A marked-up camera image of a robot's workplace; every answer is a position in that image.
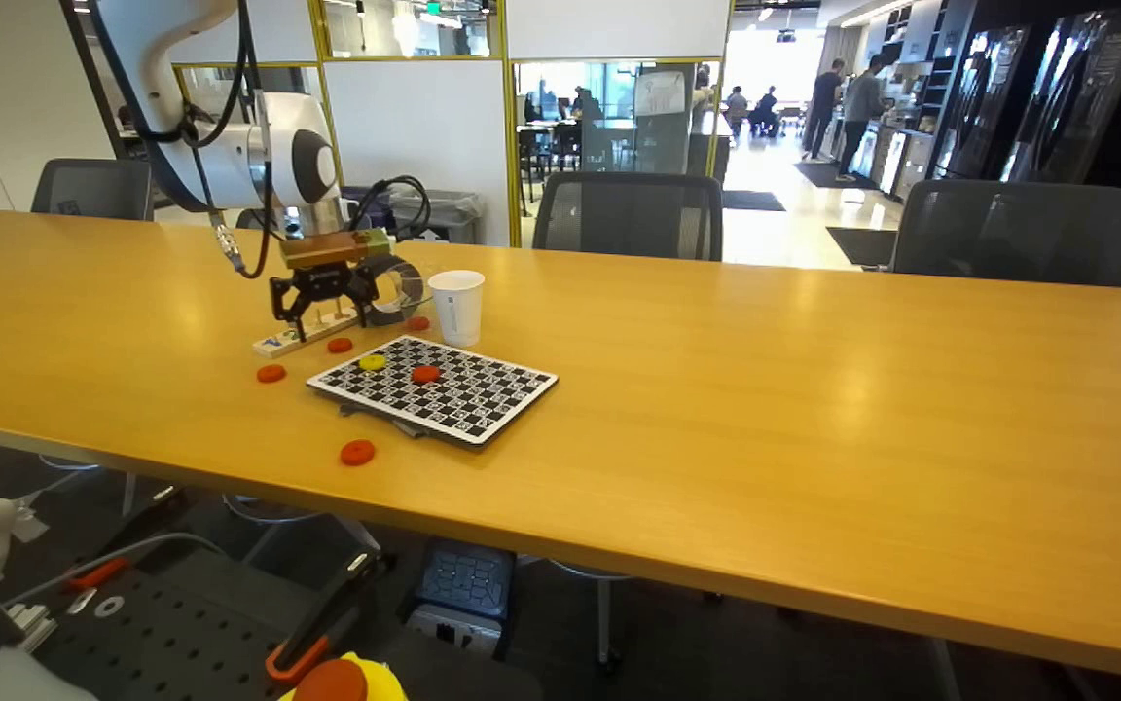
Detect wooden number puzzle board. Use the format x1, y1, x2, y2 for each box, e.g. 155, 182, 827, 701
250, 307, 366, 359

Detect standing person dark clothes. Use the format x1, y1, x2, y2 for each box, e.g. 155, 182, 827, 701
839, 63, 896, 180
803, 53, 848, 164

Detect grey blue floor box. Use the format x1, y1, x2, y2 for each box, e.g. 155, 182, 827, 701
402, 541, 517, 652

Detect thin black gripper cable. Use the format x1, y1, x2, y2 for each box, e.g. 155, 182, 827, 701
346, 169, 434, 242

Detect black white marker board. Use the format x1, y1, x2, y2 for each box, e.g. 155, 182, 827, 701
302, 332, 559, 451

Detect grey bin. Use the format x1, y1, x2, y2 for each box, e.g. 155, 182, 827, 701
398, 188, 490, 249

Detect black tape roll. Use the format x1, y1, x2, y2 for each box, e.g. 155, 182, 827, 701
362, 249, 429, 325

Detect large dark floor mat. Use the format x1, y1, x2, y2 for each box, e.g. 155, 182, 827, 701
825, 223, 904, 272

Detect grey mesh office chair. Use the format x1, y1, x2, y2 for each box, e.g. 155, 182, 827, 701
892, 176, 1121, 292
28, 157, 158, 224
528, 169, 729, 264

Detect yellow red emergency stop button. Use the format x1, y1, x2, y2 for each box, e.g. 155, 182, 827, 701
281, 650, 412, 701

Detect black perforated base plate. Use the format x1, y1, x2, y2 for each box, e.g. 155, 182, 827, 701
32, 541, 332, 701

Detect small dark floor mat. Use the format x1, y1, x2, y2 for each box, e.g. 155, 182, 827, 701
721, 188, 785, 215

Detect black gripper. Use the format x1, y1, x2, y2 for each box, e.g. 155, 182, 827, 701
263, 259, 406, 347

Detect distant walking person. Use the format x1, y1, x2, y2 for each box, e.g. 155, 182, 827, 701
724, 80, 750, 138
746, 84, 782, 138

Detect black glass door refrigerators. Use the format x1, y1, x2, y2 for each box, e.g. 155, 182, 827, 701
925, 0, 1121, 188

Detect tan wrist camera box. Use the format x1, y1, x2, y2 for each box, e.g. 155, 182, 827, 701
281, 229, 398, 272

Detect black orange clamp tool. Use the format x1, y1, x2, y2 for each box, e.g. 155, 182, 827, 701
262, 549, 381, 689

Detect thick black cable bundle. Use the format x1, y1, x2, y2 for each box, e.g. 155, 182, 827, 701
89, 0, 263, 285

